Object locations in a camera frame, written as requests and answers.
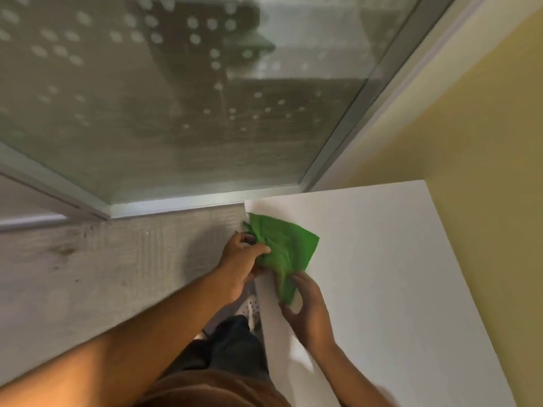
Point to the person's left hand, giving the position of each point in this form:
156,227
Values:
237,264

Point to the person's right thumb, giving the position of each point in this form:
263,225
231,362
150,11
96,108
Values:
290,311

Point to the person's left forearm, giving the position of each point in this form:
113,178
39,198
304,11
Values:
140,339

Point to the person's right forearm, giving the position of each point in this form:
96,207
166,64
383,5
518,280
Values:
352,379

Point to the glass window pane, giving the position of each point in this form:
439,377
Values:
182,101

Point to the white cabinet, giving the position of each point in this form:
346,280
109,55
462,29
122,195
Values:
381,283

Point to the dark trousers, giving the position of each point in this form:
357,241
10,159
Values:
233,347

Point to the person's left fingers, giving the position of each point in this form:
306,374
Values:
256,250

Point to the brown shirt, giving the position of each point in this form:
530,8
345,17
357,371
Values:
216,389

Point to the white perforated shoe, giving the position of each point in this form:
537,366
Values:
250,309

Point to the person's right hand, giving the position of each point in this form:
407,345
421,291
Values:
312,317

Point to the green cleaning cloth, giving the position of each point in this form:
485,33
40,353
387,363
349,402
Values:
288,250

